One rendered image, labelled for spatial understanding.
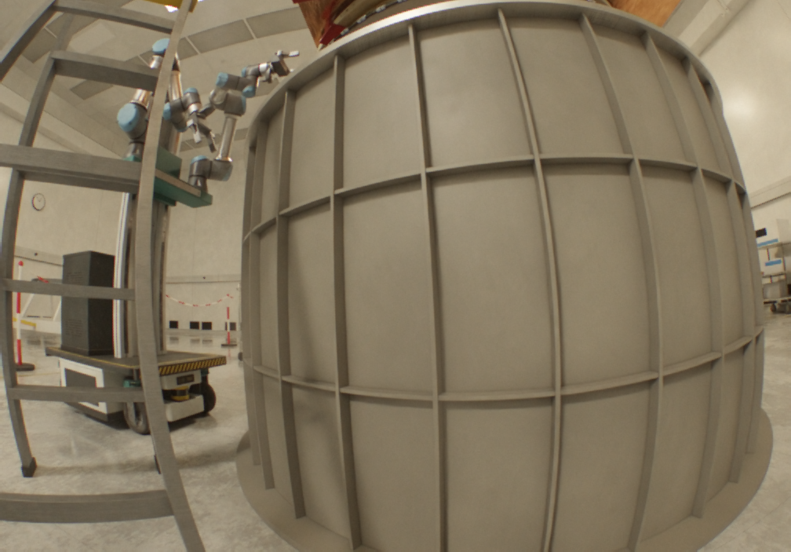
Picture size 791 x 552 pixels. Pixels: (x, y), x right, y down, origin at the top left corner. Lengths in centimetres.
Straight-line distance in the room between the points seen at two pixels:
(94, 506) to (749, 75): 664
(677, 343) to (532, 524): 41
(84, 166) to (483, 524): 88
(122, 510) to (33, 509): 12
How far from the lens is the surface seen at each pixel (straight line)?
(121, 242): 194
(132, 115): 178
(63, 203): 941
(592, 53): 82
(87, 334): 197
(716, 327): 80
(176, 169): 222
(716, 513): 97
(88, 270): 198
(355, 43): 86
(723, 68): 669
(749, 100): 630
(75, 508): 50
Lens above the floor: 54
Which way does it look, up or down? 9 degrees up
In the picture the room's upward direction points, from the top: 3 degrees counter-clockwise
